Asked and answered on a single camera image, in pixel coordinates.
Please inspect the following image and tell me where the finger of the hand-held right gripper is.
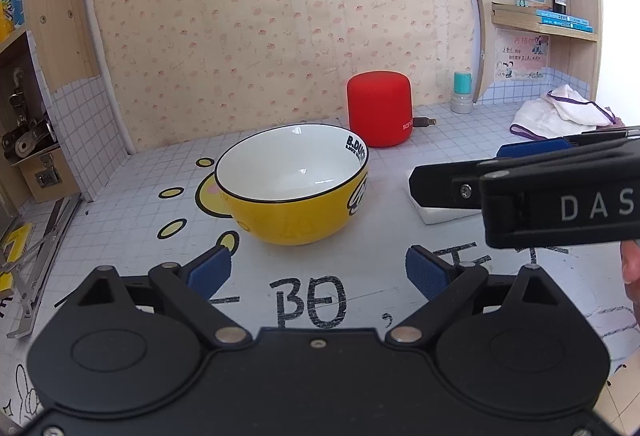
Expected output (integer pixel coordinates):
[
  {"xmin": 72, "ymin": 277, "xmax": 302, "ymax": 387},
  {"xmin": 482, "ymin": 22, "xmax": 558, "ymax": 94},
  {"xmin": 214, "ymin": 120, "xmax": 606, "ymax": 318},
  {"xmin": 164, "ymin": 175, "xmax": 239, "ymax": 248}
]
[
  {"xmin": 497, "ymin": 127, "xmax": 640, "ymax": 161},
  {"xmin": 408, "ymin": 139, "xmax": 640, "ymax": 212}
]

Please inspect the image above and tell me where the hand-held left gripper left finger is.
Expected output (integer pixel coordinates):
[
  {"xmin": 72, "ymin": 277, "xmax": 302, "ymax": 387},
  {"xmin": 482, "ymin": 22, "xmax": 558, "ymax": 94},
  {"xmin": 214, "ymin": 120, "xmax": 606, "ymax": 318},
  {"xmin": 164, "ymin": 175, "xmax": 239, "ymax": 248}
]
[{"xmin": 75, "ymin": 245, "xmax": 252, "ymax": 348}]

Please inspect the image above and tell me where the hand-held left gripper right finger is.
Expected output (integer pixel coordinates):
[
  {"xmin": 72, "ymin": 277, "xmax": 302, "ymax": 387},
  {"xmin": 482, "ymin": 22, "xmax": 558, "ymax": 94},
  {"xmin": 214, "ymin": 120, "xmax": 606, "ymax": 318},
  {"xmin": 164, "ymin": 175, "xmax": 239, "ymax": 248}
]
[{"xmin": 387, "ymin": 245, "xmax": 576, "ymax": 347}]

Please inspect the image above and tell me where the white sponge block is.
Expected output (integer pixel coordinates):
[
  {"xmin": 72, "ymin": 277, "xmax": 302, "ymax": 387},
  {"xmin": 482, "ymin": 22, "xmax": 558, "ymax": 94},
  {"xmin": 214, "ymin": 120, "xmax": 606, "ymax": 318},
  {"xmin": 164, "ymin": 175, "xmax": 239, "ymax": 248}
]
[{"xmin": 405, "ymin": 176, "xmax": 485, "ymax": 225}]

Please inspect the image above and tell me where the yellow ceramic bowl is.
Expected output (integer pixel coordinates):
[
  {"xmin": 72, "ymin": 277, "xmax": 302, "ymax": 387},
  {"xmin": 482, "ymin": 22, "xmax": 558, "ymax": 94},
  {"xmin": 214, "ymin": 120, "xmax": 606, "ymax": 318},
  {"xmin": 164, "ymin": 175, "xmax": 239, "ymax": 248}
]
[{"xmin": 215, "ymin": 123, "xmax": 370, "ymax": 246}]

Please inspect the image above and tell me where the person's right hand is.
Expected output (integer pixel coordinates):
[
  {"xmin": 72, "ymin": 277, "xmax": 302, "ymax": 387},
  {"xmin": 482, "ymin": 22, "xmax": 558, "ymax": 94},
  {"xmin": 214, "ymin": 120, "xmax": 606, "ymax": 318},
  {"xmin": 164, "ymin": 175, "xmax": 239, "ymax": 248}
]
[{"xmin": 620, "ymin": 240, "xmax": 640, "ymax": 317}]

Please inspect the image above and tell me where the white cloth purple trim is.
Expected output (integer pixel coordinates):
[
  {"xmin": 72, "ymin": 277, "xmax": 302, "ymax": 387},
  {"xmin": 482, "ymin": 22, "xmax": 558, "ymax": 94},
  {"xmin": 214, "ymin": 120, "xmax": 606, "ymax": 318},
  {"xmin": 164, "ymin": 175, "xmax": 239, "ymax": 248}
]
[{"xmin": 510, "ymin": 84, "xmax": 626, "ymax": 139}]

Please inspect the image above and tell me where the pink cartoon poster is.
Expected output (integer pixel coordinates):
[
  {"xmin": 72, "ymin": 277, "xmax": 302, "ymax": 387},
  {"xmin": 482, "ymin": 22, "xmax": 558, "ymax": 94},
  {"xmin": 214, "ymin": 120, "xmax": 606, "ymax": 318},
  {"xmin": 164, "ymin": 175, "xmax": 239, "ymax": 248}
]
[{"xmin": 495, "ymin": 28, "xmax": 550, "ymax": 82}]

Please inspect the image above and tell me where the red cylindrical speaker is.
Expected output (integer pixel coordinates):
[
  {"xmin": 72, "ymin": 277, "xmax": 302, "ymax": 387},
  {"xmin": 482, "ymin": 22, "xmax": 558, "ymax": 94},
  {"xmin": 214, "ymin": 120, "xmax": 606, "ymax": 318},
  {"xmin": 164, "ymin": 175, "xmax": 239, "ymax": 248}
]
[{"xmin": 347, "ymin": 71, "xmax": 415, "ymax": 148}]

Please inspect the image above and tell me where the metal folding stand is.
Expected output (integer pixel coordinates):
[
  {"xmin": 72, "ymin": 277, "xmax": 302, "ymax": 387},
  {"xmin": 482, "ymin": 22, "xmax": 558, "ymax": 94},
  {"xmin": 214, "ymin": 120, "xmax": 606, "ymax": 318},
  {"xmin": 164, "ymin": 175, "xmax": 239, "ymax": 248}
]
[{"xmin": 0, "ymin": 193, "xmax": 83, "ymax": 339}]

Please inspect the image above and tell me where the wooden latch box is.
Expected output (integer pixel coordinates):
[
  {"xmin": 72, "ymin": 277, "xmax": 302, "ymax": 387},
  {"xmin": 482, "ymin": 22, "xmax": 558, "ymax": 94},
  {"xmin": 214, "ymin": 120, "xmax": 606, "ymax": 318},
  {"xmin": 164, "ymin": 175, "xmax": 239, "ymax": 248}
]
[{"xmin": 20, "ymin": 151, "xmax": 81, "ymax": 204}]

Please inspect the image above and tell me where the yellow booklet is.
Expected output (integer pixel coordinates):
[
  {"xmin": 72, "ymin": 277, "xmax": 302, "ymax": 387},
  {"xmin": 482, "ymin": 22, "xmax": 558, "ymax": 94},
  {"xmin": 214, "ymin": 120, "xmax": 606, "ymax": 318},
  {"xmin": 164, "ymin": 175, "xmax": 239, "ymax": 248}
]
[{"xmin": 0, "ymin": 223, "xmax": 33, "ymax": 292}]

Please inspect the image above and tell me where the white corner pipe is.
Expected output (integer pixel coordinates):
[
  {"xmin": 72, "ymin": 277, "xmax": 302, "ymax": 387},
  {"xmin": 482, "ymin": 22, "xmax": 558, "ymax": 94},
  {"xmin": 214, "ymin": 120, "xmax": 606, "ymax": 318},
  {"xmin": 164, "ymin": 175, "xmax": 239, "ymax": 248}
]
[{"xmin": 75, "ymin": 0, "xmax": 136, "ymax": 154}]

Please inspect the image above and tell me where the wooden wall shelf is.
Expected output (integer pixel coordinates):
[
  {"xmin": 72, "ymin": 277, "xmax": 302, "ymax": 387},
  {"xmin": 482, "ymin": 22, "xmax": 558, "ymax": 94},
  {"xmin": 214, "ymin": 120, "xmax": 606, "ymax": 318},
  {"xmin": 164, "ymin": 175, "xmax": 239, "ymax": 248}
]
[{"xmin": 457, "ymin": 0, "xmax": 606, "ymax": 104}]

